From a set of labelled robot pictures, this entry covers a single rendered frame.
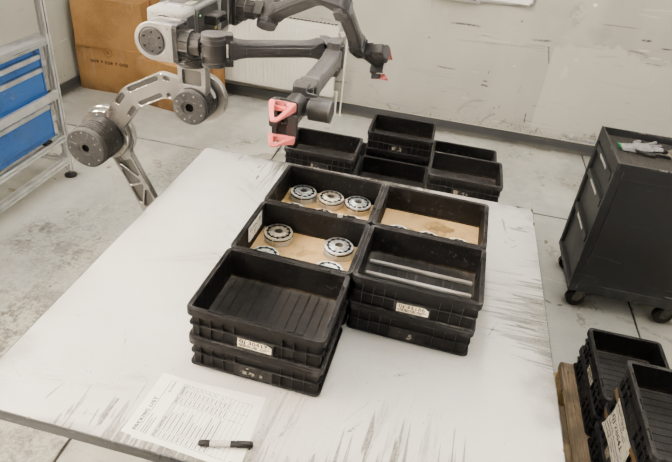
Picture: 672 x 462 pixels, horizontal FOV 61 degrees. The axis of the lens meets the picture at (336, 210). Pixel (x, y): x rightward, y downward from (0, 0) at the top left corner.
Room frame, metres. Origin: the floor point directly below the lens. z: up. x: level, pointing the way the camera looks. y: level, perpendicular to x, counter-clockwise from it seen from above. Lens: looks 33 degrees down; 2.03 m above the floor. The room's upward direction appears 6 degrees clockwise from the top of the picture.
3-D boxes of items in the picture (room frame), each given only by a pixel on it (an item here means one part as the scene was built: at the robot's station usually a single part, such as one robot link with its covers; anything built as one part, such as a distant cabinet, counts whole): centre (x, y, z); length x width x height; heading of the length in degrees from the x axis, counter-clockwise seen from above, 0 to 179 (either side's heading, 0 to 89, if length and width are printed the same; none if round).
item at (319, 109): (1.39, 0.09, 1.45); 0.12 x 0.11 x 0.09; 170
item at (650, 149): (2.69, -1.51, 0.88); 0.25 x 0.19 x 0.03; 81
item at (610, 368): (1.65, -1.25, 0.26); 0.40 x 0.30 x 0.23; 170
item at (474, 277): (1.46, -0.29, 0.87); 0.40 x 0.30 x 0.11; 79
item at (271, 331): (1.25, 0.16, 0.92); 0.40 x 0.30 x 0.02; 79
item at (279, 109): (1.24, 0.16, 1.47); 0.09 x 0.07 x 0.07; 170
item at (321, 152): (2.93, 0.10, 0.37); 0.40 x 0.30 x 0.45; 81
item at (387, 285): (1.46, -0.29, 0.92); 0.40 x 0.30 x 0.02; 79
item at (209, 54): (1.75, 0.45, 1.44); 0.10 x 0.09 x 0.05; 81
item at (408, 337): (1.46, -0.29, 0.76); 0.40 x 0.30 x 0.12; 79
